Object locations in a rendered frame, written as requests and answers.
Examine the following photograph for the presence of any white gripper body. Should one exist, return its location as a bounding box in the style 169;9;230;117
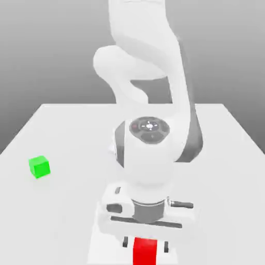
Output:
96;208;197;241

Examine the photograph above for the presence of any small green cube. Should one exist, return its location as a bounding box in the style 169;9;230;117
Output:
28;155;51;180

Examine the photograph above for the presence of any small red cube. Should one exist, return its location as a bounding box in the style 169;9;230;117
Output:
132;237;158;265

